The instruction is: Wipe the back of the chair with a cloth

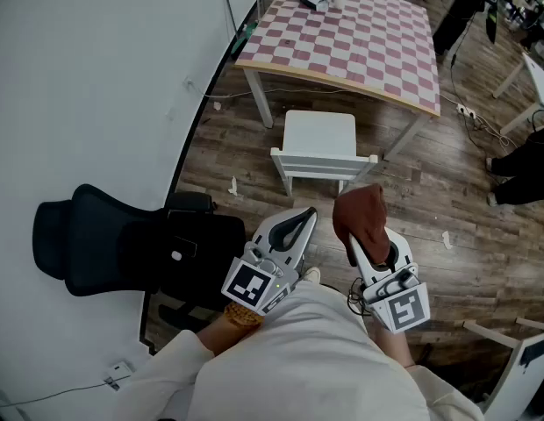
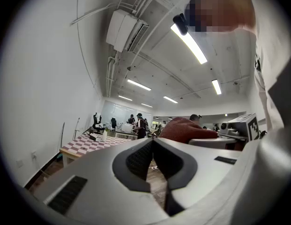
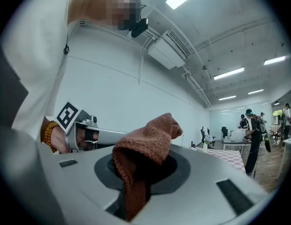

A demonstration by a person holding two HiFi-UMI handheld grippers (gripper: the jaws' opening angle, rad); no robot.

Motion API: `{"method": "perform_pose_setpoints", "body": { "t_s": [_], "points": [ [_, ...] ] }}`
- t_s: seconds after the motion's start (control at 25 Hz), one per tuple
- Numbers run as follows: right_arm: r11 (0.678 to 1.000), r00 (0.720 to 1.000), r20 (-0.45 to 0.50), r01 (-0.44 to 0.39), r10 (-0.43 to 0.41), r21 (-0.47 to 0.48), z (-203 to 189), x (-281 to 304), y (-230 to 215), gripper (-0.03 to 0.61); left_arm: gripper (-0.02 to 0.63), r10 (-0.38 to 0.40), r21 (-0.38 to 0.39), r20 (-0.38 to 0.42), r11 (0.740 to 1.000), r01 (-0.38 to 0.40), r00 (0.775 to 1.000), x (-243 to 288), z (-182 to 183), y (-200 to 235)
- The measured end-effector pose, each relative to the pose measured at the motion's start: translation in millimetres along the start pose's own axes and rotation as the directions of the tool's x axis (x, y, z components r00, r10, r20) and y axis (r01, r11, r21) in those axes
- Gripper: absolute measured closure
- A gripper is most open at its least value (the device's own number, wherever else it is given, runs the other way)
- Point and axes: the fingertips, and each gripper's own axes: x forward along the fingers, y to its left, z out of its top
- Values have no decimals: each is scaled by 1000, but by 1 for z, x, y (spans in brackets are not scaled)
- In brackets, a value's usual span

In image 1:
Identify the white wall adapter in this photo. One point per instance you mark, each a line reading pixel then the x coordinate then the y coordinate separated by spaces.
pixel 119 371

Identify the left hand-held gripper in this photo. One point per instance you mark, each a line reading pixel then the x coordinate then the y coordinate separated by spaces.
pixel 248 284

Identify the person's white garment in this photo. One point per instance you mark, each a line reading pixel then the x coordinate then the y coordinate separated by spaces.
pixel 307 358

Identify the person's right forearm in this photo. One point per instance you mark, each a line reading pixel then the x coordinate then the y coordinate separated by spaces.
pixel 392 351

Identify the person's white shoe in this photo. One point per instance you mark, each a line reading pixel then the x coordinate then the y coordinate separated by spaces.
pixel 310 274

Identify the white side table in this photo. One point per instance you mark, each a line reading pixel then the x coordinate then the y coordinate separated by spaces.
pixel 535 77

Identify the green object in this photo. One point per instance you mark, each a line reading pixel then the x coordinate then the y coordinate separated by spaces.
pixel 250 32

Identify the black mesh office chair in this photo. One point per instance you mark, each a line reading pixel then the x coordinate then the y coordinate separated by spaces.
pixel 105 235

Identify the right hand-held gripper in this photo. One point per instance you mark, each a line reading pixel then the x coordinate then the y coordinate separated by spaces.
pixel 405 307

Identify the black phone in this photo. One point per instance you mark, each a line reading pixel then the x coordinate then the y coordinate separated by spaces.
pixel 186 246

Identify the white furniture frame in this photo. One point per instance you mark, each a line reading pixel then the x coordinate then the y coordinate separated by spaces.
pixel 531 362

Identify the white paper scrap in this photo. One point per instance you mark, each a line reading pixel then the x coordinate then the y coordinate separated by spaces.
pixel 233 185
pixel 217 105
pixel 447 239

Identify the person's left forearm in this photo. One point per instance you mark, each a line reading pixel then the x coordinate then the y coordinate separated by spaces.
pixel 210 338

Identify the white power strip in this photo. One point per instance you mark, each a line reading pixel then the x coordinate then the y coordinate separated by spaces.
pixel 466 110

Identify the checkered pink white table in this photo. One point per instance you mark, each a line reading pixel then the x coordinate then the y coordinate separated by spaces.
pixel 351 46

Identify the brown cloth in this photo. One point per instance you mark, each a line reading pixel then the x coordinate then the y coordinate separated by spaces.
pixel 362 217

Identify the white wooden chair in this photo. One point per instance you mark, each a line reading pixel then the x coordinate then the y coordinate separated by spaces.
pixel 320 140

